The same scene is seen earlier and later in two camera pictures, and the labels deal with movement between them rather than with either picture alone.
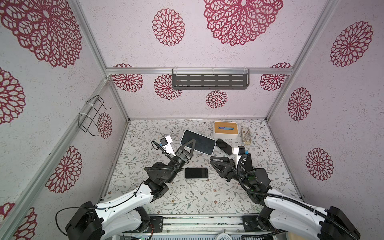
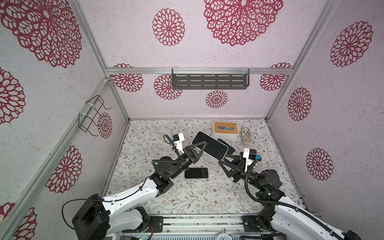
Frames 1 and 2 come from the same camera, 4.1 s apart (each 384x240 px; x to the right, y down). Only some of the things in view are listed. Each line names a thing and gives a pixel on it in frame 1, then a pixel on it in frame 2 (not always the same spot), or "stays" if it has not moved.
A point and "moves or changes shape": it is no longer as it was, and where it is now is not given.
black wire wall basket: (87, 120) stays
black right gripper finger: (219, 158) → (234, 169)
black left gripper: (184, 153) → (189, 151)
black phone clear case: (196, 173) stays
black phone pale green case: (203, 144) moves or changes shape
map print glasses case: (246, 135) stays
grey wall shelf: (210, 78) stays
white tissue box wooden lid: (225, 130) stays
